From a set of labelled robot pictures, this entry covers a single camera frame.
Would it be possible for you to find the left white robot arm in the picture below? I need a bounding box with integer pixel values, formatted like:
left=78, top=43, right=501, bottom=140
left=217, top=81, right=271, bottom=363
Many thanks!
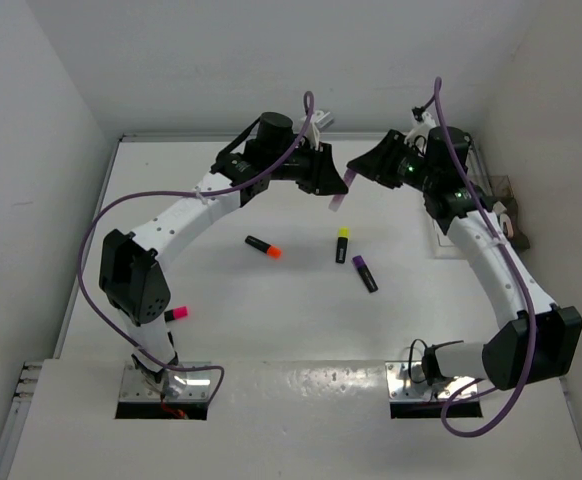
left=99, top=111, right=348, bottom=381

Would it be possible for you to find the orange black highlighter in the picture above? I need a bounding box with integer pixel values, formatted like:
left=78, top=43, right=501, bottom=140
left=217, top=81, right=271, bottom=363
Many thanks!
left=245, top=235, right=282, bottom=259

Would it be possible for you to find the pink translucent highlighter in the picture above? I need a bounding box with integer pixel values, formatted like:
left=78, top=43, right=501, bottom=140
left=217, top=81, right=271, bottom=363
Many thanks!
left=329, top=168, right=356, bottom=213

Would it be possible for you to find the purple cable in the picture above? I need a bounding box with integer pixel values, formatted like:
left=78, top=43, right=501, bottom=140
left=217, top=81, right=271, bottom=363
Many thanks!
left=77, top=91, right=316, bottom=401
left=433, top=76, right=538, bottom=438

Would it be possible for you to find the clear acrylic container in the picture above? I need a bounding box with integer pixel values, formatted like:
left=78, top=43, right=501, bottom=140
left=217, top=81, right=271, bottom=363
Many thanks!
left=430, top=144, right=531, bottom=260

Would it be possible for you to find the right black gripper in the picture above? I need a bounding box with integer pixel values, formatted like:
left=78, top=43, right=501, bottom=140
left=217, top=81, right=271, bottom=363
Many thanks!
left=347, top=130, right=437, bottom=193

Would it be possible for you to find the metal base plate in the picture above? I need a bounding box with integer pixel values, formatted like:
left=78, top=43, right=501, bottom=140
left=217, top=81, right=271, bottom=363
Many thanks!
left=118, top=362, right=211, bottom=404
left=385, top=360, right=474, bottom=404

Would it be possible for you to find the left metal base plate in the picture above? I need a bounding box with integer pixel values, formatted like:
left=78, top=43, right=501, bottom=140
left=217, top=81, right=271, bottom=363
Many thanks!
left=118, top=362, right=211, bottom=404

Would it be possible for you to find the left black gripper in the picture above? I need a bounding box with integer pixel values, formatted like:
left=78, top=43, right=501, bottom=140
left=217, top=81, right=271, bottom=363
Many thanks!
left=265, top=138, right=347, bottom=195

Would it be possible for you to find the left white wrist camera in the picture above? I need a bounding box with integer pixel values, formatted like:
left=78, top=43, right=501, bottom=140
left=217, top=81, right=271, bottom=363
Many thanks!
left=304, top=110, right=334, bottom=150

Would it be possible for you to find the pink black highlighter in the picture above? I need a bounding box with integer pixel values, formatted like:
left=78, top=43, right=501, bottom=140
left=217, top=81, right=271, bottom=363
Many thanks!
left=164, top=306, right=188, bottom=322

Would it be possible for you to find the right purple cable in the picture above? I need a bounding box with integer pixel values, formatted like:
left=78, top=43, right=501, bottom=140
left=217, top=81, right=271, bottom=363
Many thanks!
left=433, top=76, right=538, bottom=438

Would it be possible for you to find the yellow black highlighter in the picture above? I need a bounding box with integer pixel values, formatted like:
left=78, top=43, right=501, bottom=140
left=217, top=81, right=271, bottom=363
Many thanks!
left=335, top=227, right=349, bottom=264

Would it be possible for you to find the purple black highlighter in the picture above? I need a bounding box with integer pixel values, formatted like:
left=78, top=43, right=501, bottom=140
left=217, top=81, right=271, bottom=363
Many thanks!
left=352, top=255, right=378, bottom=293

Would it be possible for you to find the pink eraser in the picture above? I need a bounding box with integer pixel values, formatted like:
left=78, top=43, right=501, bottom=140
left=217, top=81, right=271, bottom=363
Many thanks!
left=498, top=213, right=515, bottom=239

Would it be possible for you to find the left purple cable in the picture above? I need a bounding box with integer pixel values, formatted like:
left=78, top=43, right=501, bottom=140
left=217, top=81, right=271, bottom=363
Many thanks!
left=77, top=91, right=316, bottom=401

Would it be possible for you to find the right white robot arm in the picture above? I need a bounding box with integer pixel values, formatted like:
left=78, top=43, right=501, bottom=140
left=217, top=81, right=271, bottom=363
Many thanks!
left=347, top=127, right=582, bottom=390

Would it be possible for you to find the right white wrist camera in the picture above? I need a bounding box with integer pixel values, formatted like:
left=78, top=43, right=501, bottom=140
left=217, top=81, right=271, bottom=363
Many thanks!
left=405, top=105, right=437, bottom=145

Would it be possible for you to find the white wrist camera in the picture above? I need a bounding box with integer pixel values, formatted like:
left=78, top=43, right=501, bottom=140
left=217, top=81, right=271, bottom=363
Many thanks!
left=405, top=105, right=437, bottom=145
left=304, top=110, right=334, bottom=150

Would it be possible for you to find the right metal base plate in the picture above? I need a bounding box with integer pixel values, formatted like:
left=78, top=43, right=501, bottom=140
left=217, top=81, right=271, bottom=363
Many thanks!
left=385, top=360, right=474, bottom=404

